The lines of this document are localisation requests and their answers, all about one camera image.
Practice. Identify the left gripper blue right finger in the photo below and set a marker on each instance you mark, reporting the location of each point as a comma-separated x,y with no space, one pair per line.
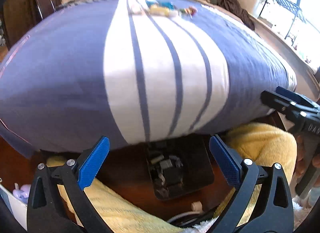
228,161

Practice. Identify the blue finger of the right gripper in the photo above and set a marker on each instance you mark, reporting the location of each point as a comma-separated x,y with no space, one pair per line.
296,97

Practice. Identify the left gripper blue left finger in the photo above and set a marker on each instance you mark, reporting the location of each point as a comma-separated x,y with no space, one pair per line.
92,163

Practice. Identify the white bandage roll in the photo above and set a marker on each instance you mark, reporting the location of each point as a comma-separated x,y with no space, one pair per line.
136,9

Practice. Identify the black trash bin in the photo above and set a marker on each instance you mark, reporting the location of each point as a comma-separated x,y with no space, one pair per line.
179,166

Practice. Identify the person's right hand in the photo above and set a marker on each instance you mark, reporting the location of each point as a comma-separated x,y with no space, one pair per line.
309,177

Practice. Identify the yellow fluffy blanket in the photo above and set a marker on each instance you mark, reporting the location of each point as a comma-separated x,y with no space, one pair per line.
263,143

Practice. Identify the purple toy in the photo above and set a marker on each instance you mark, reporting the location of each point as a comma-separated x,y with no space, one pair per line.
21,193

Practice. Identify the white storage box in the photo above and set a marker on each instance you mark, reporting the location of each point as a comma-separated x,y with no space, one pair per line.
253,7

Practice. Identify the black metal rack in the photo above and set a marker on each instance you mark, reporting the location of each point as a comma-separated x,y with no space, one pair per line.
286,18

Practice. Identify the purple striped bed cover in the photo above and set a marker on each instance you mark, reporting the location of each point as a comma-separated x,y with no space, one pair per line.
94,69

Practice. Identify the colourful candy wrapper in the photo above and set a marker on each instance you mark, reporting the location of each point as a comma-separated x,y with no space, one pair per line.
190,11

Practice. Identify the blue snack wrapper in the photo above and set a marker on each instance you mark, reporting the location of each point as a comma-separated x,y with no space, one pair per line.
168,5

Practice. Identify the yellow bottle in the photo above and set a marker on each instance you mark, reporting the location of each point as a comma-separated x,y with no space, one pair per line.
159,11

